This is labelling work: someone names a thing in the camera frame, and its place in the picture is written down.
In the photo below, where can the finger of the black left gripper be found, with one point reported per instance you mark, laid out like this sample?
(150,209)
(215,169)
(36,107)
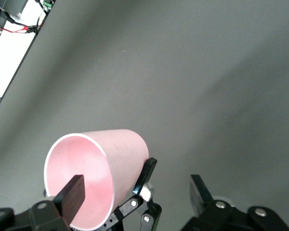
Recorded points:
(145,172)

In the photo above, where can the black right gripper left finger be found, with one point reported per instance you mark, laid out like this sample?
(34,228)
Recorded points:
(72,192)

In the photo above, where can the pink cup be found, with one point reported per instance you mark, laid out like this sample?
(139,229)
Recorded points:
(125,154)

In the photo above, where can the green terminal block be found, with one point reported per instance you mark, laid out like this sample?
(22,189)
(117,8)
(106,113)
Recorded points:
(48,3)

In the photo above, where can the grey electronics box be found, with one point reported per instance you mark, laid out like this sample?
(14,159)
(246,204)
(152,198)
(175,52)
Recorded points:
(7,7)

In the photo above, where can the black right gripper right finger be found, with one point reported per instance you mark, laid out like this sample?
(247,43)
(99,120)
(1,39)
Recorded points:
(201,199)

